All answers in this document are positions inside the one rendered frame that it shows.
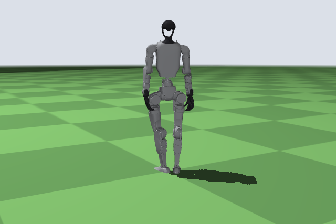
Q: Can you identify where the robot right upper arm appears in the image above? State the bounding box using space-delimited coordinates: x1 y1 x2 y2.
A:
180 45 190 74

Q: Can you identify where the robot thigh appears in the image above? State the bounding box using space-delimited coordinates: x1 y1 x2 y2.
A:
148 91 167 139
173 91 186 138

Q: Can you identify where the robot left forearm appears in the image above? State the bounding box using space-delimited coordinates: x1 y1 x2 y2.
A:
142 66 151 94

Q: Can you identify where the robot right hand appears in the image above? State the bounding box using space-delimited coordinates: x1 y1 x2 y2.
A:
184 89 194 111

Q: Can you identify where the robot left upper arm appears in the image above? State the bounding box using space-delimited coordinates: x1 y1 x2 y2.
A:
145 44 157 74

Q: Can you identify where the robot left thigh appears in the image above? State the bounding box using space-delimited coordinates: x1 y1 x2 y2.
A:
148 91 167 139

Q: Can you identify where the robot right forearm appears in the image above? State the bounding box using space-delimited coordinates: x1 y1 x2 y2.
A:
184 69 193 94

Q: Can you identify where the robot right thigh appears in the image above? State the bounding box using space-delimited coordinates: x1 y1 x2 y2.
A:
173 91 186 138

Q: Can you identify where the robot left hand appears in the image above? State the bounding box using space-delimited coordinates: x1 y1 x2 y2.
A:
143 89 154 111

